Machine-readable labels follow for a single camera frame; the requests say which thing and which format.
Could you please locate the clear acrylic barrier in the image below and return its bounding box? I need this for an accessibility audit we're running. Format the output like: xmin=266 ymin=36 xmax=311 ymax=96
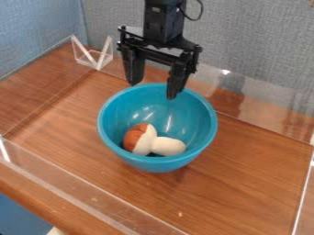
xmin=0 ymin=135 xmax=187 ymax=235
xmin=97 ymin=39 xmax=314 ymax=145

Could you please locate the clear acrylic back barrier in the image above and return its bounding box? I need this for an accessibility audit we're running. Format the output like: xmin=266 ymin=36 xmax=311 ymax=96
xmin=97 ymin=39 xmax=314 ymax=145

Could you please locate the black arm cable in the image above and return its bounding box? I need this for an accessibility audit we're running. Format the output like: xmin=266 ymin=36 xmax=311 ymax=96
xmin=179 ymin=0 xmax=204 ymax=22

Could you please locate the blue plastic bowl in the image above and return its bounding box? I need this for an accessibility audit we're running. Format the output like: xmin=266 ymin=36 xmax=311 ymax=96
xmin=97 ymin=84 xmax=218 ymax=173

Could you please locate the brown white plush mushroom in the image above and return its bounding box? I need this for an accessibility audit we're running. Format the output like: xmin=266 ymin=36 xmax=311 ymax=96
xmin=123 ymin=123 xmax=187 ymax=156

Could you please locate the clear acrylic corner bracket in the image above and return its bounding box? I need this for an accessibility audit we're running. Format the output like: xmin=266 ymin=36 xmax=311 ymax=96
xmin=71 ymin=35 xmax=112 ymax=71

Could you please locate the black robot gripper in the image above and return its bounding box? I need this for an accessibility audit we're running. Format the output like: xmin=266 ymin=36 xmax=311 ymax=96
xmin=118 ymin=0 xmax=202 ymax=100

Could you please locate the clear acrylic front barrier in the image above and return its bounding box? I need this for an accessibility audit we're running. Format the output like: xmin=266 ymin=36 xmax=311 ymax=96
xmin=0 ymin=135 xmax=187 ymax=235

